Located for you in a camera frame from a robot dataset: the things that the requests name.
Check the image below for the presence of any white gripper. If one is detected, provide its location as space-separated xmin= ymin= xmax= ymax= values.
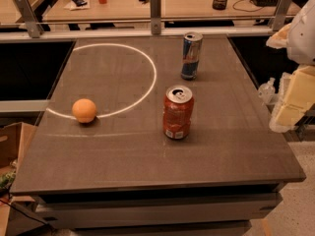
xmin=266 ymin=0 xmax=315 ymax=133

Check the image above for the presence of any red coke can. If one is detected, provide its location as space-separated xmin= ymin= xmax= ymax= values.
xmin=162 ymin=85 xmax=194 ymax=140

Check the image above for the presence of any blue silver energy drink can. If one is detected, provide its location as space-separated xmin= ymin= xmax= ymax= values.
xmin=181 ymin=31 xmax=203 ymax=80

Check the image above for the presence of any clear sanitizer bottle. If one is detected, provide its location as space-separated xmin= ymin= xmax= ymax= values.
xmin=258 ymin=78 xmax=276 ymax=104

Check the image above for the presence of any black mesh pen cup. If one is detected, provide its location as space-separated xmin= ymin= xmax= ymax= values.
xmin=213 ymin=0 xmax=228 ymax=10

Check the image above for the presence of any orange fruit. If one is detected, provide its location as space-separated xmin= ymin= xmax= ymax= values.
xmin=72 ymin=98 xmax=96 ymax=123

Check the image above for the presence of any grey table drawer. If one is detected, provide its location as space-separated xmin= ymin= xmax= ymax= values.
xmin=36 ymin=193 xmax=282 ymax=228

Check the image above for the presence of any cardboard box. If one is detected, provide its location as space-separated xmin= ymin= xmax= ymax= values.
xmin=0 ymin=122 xmax=36 ymax=175

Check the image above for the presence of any right metal rail bracket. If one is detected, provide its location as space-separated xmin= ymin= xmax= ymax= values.
xmin=268 ymin=0 xmax=292 ymax=31

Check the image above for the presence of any metal rail bracket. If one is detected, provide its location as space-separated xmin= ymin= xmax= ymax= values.
xmin=268 ymin=0 xmax=292 ymax=31
xmin=14 ymin=0 xmax=43 ymax=38
xmin=150 ymin=0 xmax=161 ymax=34

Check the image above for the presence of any black cable on desk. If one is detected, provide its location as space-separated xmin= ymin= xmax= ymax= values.
xmin=231 ymin=0 xmax=264 ymax=13

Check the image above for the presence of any middle metal rail bracket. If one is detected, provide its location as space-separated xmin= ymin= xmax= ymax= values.
xmin=150 ymin=0 xmax=161 ymax=34

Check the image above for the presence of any left metal rail bracket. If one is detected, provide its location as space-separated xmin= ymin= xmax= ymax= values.
xmin=14 ymin=0 xmax=43 ymax=38

